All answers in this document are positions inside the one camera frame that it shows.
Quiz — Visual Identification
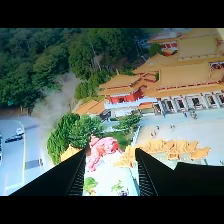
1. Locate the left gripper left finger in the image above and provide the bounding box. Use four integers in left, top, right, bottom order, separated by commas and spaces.
9, 148, 89, 197

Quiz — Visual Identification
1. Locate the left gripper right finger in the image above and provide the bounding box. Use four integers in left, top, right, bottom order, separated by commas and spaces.
134, 147, 224, 197

